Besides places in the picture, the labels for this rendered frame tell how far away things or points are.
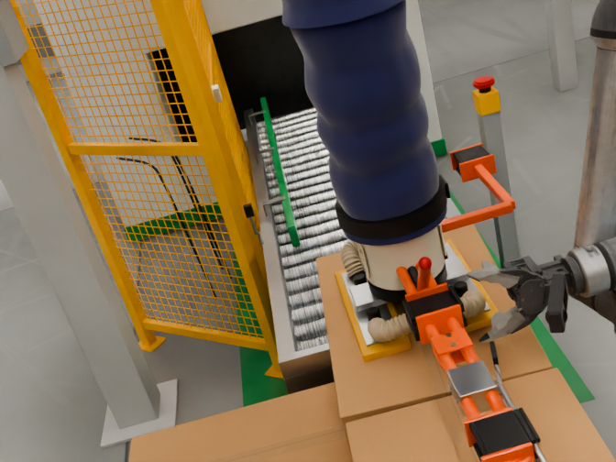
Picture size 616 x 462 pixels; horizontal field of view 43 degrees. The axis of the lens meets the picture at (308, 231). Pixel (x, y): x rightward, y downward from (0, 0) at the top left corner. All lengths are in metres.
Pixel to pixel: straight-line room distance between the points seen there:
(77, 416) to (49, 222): 0.99
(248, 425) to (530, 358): 0.91
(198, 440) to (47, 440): 1.33
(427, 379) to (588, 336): 1.64
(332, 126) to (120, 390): 1.90
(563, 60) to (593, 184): 3.67
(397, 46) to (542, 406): 0.67
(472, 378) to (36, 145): 1.80
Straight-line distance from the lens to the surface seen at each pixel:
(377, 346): 1.60
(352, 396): 1.53
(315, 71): 1.45
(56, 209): 2.79
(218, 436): 2.19
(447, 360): 1.34
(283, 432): 2.12
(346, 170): 1.50
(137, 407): 3.20
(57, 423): 3.51
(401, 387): 1.52
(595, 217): 1.62
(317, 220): 3.08
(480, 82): 2.62
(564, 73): 5.27
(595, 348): 3.06
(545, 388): 1.48
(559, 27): 5.18
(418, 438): 1.42
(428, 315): 1.42
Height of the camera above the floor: 1.92
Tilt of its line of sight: 27 degrees down
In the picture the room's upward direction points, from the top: 16 degrees counter-clockwise
